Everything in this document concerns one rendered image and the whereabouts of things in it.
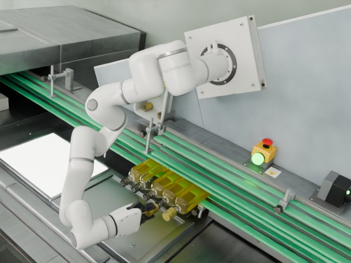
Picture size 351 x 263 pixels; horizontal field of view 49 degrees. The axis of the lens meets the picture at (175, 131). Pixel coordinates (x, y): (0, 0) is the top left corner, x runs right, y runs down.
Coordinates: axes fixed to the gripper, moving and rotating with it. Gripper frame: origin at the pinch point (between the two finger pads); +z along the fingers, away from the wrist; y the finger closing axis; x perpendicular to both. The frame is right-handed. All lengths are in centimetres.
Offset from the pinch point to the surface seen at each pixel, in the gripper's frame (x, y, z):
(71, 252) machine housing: 7.8, -14.9, -25.2
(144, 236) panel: 0.1, -12.6, 0.2
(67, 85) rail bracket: 92, 8, 10
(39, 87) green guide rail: 101, 5, -1
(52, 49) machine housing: 112, 21, 10
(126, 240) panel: 1.7, -12.6, -7.0
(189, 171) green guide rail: 6.2, 6.3, 22.7
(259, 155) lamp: -12.0, 20.9, 38.4
